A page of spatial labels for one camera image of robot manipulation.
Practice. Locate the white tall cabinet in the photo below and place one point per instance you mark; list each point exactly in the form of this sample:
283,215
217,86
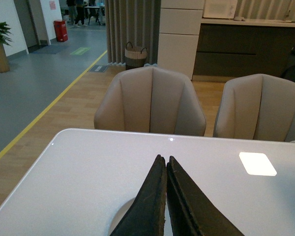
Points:
179,29

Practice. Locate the beige upholstered chair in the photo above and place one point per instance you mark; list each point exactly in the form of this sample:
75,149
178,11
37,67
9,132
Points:
152,100
257,107

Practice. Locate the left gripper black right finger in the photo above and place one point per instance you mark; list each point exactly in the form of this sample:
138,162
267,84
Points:
191,212

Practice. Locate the red bin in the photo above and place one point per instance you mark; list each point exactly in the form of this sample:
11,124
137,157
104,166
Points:
60,30

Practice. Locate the grey pleated curtain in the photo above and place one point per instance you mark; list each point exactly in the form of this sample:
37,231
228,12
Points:
135,21

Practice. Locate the left beige upholstered chair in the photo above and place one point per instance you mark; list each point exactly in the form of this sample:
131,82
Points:
152,100

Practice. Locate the right beige upholstered chair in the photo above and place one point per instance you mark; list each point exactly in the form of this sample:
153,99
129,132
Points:
257,107

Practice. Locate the dark kitchen counter cabinet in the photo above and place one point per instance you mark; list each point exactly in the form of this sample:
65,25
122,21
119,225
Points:
241,48

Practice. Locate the woven laundry basket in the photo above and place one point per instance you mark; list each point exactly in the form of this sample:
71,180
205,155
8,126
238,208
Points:
135,56

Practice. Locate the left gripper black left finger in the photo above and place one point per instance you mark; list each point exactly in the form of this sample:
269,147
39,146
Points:
146,215

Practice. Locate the white microwave oven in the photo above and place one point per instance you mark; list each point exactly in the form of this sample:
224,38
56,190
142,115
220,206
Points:
220,9

